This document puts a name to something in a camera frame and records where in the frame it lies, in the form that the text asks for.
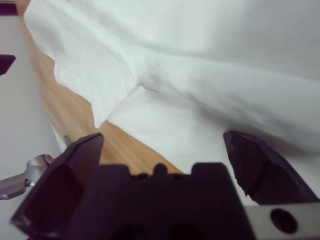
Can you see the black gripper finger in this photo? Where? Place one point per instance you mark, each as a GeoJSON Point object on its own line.
{"type": "Point", "coordinates": [57, 190]}
{"type": "Point", "coordinates": [262, 172]}

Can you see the white t-shirt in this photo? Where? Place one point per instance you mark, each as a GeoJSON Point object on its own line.
{"type": "Point", "coordinates": [200, 62]}

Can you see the dark block on floor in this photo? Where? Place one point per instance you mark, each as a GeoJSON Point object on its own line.
{"type": "Point", "coordinates": [6, 63]}
{"type": "Point", "coordinates": [7, 7]}

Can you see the silver metal frame part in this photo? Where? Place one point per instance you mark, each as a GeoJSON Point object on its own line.
{"type": "Point", "coordinates": [15, 185]}

